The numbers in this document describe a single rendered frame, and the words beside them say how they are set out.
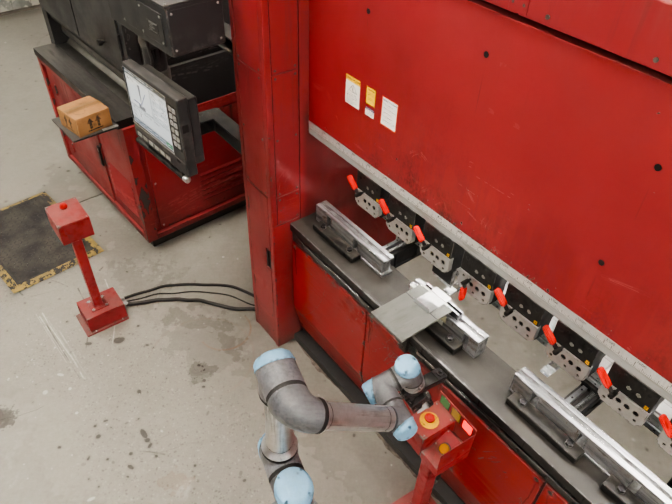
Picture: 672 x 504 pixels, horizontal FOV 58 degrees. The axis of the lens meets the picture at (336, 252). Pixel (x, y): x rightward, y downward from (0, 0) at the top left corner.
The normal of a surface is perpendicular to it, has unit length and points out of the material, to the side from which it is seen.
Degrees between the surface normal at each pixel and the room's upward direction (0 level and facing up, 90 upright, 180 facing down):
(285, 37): 90
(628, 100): 90
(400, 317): 0
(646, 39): 90
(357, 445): 0
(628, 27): 90
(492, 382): 0
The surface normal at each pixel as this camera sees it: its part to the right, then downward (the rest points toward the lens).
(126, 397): 0.03, -0.74
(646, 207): -0.80, 0.39
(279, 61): 0.60, 0.55
